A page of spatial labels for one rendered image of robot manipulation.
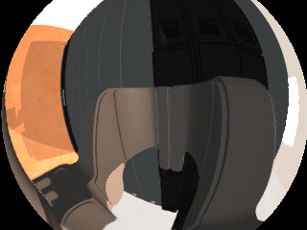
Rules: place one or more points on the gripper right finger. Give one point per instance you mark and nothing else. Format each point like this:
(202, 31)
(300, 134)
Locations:
(227, 124)

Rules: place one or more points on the black server rack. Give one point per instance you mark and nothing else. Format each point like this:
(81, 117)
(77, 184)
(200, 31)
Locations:
(116, 46)

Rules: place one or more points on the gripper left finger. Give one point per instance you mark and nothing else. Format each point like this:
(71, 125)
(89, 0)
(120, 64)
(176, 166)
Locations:
(116, 124)

